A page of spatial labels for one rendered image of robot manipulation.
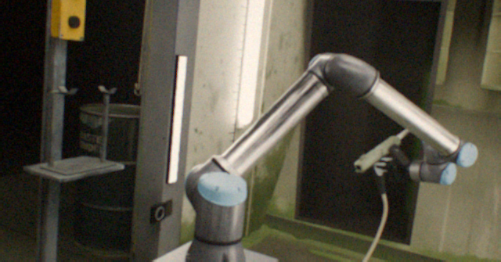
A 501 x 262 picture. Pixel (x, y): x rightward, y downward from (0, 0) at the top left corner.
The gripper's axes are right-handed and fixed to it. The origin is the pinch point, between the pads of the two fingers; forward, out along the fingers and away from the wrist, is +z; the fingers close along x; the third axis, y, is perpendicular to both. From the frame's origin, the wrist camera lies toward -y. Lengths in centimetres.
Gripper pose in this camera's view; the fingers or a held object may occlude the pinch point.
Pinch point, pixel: (373, 161)
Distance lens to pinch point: 219.5
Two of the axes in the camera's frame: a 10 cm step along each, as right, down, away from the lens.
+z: -6.4, -0.2, 7.7
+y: 3.0, 9.1, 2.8
